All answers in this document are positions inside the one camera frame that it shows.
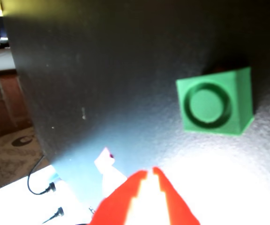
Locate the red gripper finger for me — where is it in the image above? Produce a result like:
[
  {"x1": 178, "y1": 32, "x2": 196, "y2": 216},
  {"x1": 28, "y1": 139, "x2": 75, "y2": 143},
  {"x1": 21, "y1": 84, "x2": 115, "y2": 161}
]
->
[
  {"x1": 152, "y1": 166, "x2": 201, "y2": 225},
  {"x1": 89, "y1": 170, "x2": 149, "y2": 225}
]

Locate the green cube with ring groove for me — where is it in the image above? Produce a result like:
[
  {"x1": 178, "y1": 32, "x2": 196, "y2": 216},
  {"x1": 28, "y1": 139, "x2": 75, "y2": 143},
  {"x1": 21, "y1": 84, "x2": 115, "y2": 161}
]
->
[{"x1": 176, "y1": 67, "x2": 255, "y2": 136}]

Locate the pink tape piece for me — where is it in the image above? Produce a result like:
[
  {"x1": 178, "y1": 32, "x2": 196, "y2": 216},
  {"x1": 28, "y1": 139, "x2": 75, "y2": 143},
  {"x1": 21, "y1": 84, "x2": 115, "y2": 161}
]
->
[{"x1": 94, "y1": 147, "x2": 115, "y2": 174}]

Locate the black cable with barrel plug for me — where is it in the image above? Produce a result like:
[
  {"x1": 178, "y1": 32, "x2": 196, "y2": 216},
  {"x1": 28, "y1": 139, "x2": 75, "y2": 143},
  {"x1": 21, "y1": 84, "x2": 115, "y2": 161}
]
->
[
  {"x1": 42, "y1": 207, "x2": 65, "y2": 225},
  {"x1": 27, "y1": 154, "x2": 56, "y2": 195}
]

